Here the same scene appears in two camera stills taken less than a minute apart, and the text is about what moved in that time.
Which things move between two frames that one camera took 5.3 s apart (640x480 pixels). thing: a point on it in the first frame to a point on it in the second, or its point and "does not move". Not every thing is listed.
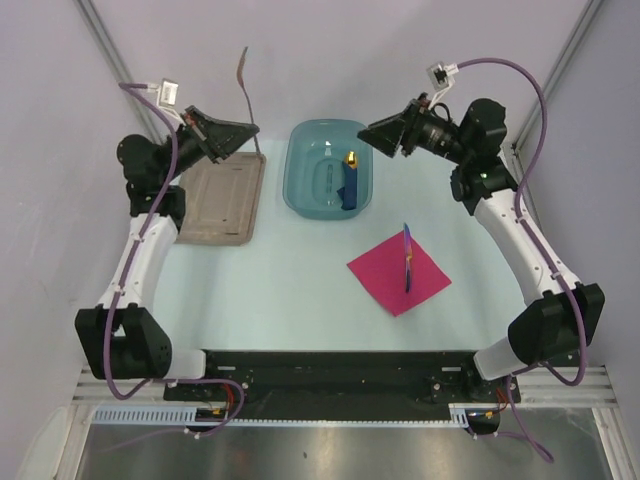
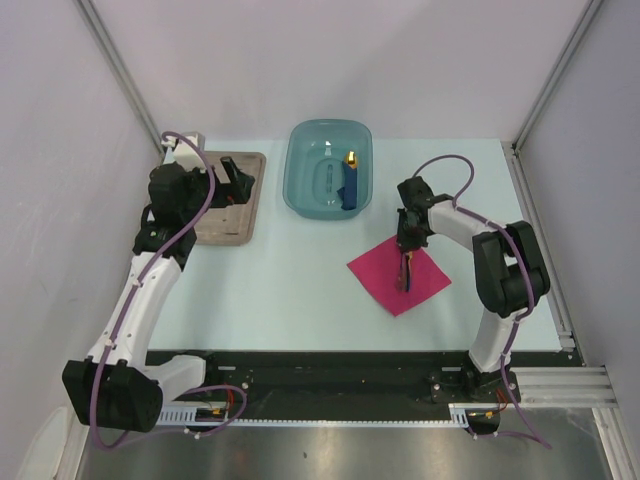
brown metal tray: [221, 200] does not move
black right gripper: [387, 134] to [405, 242]
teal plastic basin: [314, 156] does not move
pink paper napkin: [382, 270] does not move
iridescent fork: [240, 64] to [401, 279]
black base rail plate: [342, 385] does not move
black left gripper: [216, 139] to [227, 193]
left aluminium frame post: [137, 105] does not move
